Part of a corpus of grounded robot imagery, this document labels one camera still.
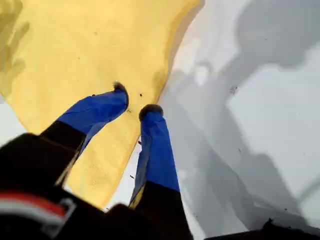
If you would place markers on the yellow square towel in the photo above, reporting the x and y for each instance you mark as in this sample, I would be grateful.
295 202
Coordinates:
75 50

